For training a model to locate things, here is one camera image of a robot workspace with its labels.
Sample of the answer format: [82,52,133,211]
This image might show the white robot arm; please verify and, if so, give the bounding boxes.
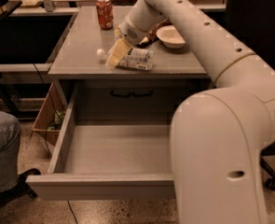
[117,0,275,224]

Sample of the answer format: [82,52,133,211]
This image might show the black shoe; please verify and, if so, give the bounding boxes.
[0,168,41,208]

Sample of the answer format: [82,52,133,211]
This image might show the blue plastic water bottle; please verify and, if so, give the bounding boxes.
[97,48,154,71]

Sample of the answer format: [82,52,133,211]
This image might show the brown chip bag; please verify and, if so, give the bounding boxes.
[114,17,172,47]

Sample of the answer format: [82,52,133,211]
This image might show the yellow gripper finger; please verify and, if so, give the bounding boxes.
[105,38,132,68]

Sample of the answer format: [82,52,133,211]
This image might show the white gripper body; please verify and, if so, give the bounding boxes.
[118,15,147,45]

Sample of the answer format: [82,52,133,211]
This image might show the black drawer handle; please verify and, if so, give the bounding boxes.
[110,88,153,98]

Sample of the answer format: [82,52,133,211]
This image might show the grey cabinet counter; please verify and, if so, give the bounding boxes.
[48,7,207,105]

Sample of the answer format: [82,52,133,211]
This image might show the black office chair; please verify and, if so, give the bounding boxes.
[225,0,275,192]

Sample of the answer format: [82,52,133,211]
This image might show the person leg in jeans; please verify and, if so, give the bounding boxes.
[0,111,21,192]

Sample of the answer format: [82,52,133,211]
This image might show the red soda can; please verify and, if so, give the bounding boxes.
[96,0,114,30]

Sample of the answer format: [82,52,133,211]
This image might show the cardboard box with items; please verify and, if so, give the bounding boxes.
[33,83,64,146]

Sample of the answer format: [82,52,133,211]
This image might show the white paper bowl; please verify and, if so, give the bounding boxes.
[157,25,186,49]

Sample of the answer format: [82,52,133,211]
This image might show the grey open drawer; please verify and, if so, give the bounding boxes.
[27,82,175,201]

